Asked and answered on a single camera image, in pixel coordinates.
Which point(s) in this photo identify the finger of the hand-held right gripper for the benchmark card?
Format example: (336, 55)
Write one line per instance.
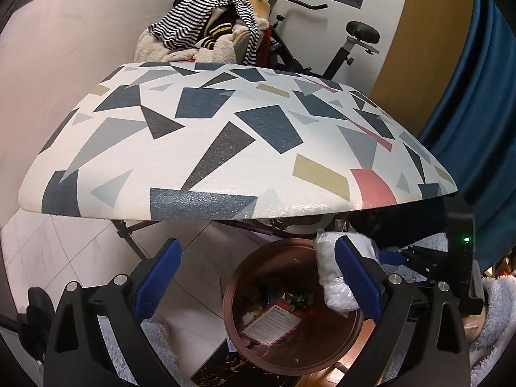
(391, 256)
(425, 275)

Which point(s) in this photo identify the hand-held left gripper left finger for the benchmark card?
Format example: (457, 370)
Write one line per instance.
(157, 278)

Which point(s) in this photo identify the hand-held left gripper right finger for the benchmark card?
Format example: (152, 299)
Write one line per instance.
(358, 280)

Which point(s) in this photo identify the white plastic bag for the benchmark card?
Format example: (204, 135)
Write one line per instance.
(330, 290)

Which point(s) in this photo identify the gold green foil wrapper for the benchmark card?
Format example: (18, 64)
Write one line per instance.
(300, 300)

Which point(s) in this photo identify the brown round bin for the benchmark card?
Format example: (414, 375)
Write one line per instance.
(322, 342)

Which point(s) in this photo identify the red packet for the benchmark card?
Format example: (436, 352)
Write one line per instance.
(274, 322)

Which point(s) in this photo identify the person's right forearm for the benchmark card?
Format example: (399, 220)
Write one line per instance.
(496, 310)

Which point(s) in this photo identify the light blue fluffy robe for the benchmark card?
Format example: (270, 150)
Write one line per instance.
(161, 342)

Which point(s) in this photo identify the white round basin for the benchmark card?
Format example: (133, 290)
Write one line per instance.
(298, 227)

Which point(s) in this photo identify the black chair caster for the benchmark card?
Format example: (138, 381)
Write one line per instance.
(36, 318)

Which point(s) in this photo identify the blue curtain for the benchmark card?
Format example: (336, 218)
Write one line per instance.
(483, 109)

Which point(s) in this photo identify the black exercise bike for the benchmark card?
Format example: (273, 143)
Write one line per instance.
(342, 56)

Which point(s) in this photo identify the wooden door panel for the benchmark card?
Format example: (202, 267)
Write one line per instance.
(427, 48)

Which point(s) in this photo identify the red cloth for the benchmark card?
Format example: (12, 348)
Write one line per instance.
(268, 44)

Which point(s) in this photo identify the dark jacket with yellow stripe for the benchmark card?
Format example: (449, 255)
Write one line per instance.
(219, 28)

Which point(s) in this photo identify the black white striped shirt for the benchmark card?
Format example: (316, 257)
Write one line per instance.
(189, 20)

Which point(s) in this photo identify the black folding table frame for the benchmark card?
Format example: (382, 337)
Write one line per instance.
(133, 229)

